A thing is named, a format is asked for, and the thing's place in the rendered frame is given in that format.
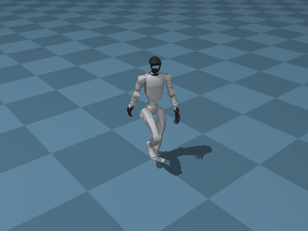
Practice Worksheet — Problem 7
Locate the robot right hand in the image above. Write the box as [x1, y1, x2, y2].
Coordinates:
[127, 107, 133, 117]

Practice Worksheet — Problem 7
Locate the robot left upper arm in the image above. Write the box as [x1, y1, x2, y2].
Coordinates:
[163, 73, 175, 97]

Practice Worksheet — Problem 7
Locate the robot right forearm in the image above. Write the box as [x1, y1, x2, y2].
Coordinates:
[128, 92, 138, 109]

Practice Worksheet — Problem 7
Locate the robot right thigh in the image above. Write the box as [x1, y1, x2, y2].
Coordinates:
[140, 107, 161, 142]

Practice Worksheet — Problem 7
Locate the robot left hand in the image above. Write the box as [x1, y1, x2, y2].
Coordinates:
[174, 107, 180, 124]

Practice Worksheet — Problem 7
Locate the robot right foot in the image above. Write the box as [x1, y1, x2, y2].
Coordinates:
[146, 141, 156, 158]

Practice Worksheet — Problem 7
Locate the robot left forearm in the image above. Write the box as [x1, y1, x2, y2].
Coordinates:
[170, 94, 179, 111]

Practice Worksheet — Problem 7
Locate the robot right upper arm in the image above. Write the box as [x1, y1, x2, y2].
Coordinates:
[134, 75, 146, 98]

